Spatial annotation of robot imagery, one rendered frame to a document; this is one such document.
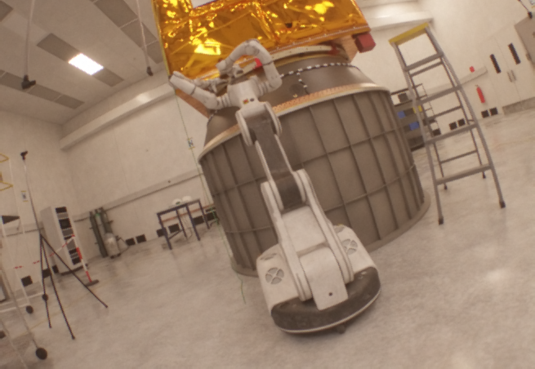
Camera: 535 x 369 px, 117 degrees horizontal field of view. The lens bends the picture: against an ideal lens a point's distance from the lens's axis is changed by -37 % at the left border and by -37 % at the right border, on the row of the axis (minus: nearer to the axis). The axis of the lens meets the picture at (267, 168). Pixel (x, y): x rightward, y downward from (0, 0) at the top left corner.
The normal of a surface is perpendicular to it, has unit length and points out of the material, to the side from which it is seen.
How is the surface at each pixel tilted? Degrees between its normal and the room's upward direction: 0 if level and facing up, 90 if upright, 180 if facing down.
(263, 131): 70
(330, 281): 90
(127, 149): 90
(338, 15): 91
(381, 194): 90
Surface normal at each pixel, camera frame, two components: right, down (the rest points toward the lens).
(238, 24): -0.01, -0.07
